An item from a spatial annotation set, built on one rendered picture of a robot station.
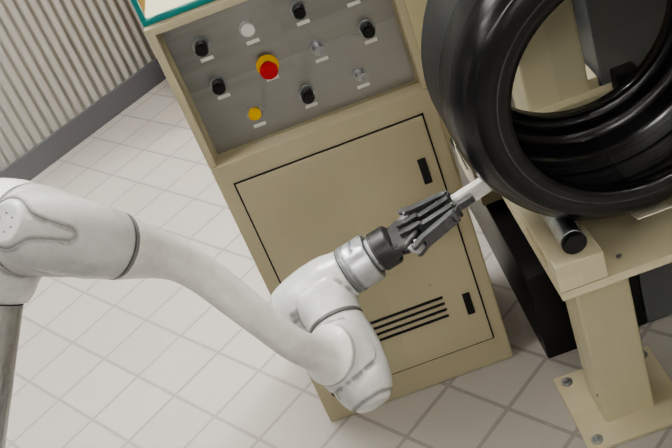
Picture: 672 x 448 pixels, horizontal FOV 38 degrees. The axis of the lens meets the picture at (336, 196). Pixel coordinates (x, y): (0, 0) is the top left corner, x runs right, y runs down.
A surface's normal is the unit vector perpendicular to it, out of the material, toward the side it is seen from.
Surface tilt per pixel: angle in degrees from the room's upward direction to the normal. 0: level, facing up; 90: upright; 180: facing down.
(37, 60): 90
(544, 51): 90
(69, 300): 0
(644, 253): 0
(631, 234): 0
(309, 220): 90
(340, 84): 90
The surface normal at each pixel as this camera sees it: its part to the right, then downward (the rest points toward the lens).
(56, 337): -0.31, -0.78
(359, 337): 0.60, -0.65
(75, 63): 0.72, 0.18
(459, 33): -0.88, -0.01
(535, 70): 0.16, 0.51
